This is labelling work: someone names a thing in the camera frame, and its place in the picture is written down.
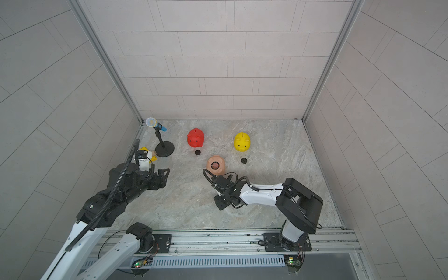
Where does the black corrugated cable left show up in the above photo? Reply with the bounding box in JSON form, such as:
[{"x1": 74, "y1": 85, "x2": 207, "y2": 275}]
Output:
[{"x1": 64, "y1": 138, "x2": 141, "y2": 253}]

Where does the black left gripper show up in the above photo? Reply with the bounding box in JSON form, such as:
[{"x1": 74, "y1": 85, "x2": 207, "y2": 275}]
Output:
[{"x1": 124, "y1": 166, "x2": 173, "y2": 204}]

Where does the pink piggy bank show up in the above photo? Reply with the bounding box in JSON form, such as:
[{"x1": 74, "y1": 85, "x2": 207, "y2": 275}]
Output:
[{"x1": 206, "y1": 155, "x2": 226, "y2": 176}]

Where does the aluminium corner post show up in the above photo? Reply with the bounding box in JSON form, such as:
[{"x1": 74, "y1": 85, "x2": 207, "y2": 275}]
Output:
[
  {"x1": 67, "y1": 0, "x2": 143, "y2": 124},
  {"x1": 301, "y1": 0, "x2": 366, "y2": 122}
]

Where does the aluminium corner post right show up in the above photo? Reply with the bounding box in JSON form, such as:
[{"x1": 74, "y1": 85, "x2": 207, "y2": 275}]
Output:
[{"x1": 301, "y1": 0, "x2": 366, "y2": 122}]

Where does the toy microphone on stand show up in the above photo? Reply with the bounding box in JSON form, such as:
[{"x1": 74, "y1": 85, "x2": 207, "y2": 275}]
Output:
[{"x1": 145, "y1": 117, "x2": 175, "y2": 158}]

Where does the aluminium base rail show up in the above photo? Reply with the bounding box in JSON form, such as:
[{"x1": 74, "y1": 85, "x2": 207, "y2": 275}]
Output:
[{"x1": 153, "y1": 227, "x2": 362, "y2": 257}]

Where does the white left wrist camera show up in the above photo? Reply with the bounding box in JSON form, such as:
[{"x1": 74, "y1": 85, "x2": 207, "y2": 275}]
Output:
[{"x1": 135, "y1": 151, "x2": 153, "y2": 171}]

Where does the left circuit board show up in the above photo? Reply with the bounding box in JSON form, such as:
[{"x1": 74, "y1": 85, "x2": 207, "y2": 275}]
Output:
[{"x1": 131, "y1": 257, "x2": 153, "y2": 269}]

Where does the black corrugated cable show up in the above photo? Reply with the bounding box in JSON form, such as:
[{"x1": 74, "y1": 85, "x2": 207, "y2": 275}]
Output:
[
  {"x1": 64, "y1": 138, "x2": 141, "y2": 253},
  {"x1": 202, "y1": 168, "x2": 251, "y2": 191}
]

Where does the aluminium corner post left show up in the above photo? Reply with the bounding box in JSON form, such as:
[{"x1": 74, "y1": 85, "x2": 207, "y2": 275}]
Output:
[{"x1": 67, "y1": 0, "x2": 143, "y2": 124}]

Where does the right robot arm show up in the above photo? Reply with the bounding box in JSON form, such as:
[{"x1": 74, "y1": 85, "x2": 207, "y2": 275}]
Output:
[{"x1": 203, "y1": 169, "x2": 323, "y2": 252}]

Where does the red piggy bank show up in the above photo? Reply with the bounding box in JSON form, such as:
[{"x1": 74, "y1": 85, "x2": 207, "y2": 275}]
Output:
[{"x1": 187, "y1": 128, "x2": 205, "y2": 148}]

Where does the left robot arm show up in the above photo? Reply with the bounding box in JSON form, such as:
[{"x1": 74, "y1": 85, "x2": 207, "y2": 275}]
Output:
[{"x1": 42, "y1": 163, "x2": 170, "y2": 280}]

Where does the black corrugated cable right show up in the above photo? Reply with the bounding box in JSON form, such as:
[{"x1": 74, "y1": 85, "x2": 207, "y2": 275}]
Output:
[{"x1": 202, "y1": 168, "x2": 251, "y2": 191}]

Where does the circuit board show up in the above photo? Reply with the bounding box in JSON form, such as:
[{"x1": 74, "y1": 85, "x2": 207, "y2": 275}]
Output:
[
  {"x1": 284, "y1": 254, "x2": 303, "y2": 273},
  {"x1": 131, "y1": 257, "x2": 153, "y2": 269}
]

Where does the yellow piggy bank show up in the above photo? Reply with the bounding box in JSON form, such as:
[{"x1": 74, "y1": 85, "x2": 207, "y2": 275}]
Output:
[{"x1": 234, "y1": 132, "x2": 251, "y2": 152}]

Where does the right circuit board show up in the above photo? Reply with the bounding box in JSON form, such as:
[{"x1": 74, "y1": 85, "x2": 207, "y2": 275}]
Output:
[{"x1": 284, "y1": 254, "x2": 303, "y2": 273}]

